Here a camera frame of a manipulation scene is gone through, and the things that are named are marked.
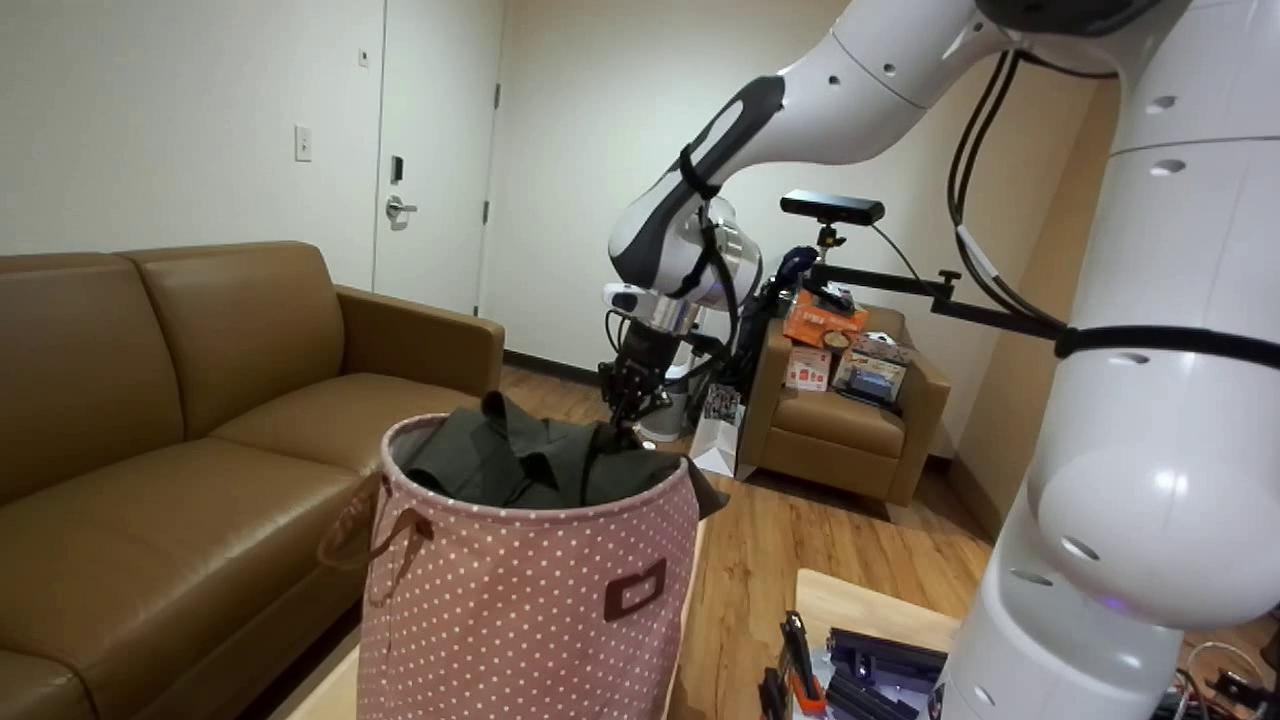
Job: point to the orange packet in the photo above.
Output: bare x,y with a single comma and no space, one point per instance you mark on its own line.
826,320

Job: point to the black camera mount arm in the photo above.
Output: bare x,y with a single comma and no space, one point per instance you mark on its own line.
934,293

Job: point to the dark purple box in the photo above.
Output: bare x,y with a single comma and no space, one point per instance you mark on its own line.
884,673

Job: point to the small white red box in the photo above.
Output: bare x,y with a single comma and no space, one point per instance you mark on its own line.
804,371

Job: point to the dark green cloth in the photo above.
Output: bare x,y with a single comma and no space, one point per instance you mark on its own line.
520,460

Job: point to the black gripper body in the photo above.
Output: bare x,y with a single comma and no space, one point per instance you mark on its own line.
653,343

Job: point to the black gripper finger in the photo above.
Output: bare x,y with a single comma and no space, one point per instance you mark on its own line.
618,392
653,405

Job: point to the brown leather sofa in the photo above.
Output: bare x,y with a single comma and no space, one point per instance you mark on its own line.
174,440

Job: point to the pink polka dot laundry basket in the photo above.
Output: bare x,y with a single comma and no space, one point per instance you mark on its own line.
533,612

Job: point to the white plastic bag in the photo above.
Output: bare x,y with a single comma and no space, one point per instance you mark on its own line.
719,432

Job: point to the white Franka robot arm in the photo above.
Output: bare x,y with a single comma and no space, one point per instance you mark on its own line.
1160,403

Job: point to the brown leather armchair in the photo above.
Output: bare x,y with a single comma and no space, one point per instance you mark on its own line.
840,432

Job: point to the black stereo camera bar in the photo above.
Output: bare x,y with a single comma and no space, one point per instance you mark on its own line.
829,207

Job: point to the white wall light switch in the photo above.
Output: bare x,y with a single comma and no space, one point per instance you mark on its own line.
303,147

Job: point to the dark printed box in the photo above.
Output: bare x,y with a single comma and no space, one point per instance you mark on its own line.
868,379

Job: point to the black orange clamp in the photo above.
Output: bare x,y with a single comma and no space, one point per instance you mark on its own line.
800,660

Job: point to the white door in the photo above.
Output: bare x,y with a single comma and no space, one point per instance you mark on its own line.
432,147

